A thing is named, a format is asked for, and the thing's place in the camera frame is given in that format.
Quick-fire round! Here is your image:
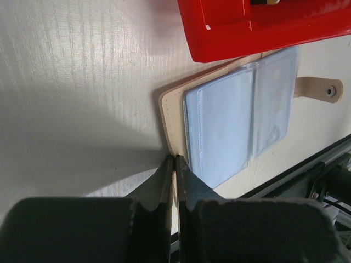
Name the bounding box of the white VIP card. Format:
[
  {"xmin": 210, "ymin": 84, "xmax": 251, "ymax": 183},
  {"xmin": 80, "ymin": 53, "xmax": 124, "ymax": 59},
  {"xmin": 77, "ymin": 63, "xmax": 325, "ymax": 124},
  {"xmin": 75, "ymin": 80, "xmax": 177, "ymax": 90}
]
[{"xmin": 251, "ymin": 47, "xmax": 298, "ymax": 159}]

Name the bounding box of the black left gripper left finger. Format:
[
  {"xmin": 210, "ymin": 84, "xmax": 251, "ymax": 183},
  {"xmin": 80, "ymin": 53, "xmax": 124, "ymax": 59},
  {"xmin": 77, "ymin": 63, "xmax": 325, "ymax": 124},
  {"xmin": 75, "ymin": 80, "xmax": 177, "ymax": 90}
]
[{"xmin": 1, "ymin": 156, "xmax": 174, "ymax": 262}]

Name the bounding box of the red plastic bin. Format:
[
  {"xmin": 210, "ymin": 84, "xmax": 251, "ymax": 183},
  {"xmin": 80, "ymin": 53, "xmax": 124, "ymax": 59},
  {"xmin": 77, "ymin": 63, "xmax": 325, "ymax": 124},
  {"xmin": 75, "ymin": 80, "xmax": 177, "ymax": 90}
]
[{"xmin": 178, "ymin": 0, "xmax": 350, "ymax": 62}]

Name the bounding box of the beige leather card holder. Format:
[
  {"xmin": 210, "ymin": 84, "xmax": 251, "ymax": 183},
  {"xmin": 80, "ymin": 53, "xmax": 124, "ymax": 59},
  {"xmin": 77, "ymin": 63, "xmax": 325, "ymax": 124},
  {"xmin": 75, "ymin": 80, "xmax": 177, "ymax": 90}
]
[{"xmin": 159, "ymin": 46, "xmax": 344, "ymax": 203}]

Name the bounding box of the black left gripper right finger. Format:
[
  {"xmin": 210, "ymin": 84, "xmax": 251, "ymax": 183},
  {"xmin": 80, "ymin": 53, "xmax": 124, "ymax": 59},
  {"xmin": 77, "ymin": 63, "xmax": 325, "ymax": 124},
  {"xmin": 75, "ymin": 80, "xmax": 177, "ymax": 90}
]
[{"xmin": 175, "ymin": 156, "xmax": 344, "ymax": 262}]

